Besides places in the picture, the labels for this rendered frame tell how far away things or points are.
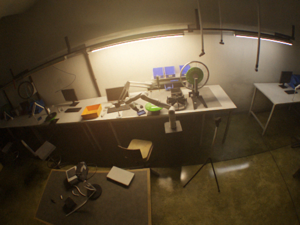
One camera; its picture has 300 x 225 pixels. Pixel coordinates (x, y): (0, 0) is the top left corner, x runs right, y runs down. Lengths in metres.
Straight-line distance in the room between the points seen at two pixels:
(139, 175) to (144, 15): 2.54
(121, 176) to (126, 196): 0.23
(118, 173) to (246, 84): 3.25
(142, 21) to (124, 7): 0.44
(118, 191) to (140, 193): 0.23
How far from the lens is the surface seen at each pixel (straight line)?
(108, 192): 1.47
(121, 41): 2.33
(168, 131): 1.99
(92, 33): 3.05
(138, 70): 2.92
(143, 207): 1.31
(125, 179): 1.45
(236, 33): 2.58
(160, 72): 2.89
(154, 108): 2.08
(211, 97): 2.65
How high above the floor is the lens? 2.22
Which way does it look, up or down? 34 degrees down
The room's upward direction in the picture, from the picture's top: 11 degrees counter-clockwise
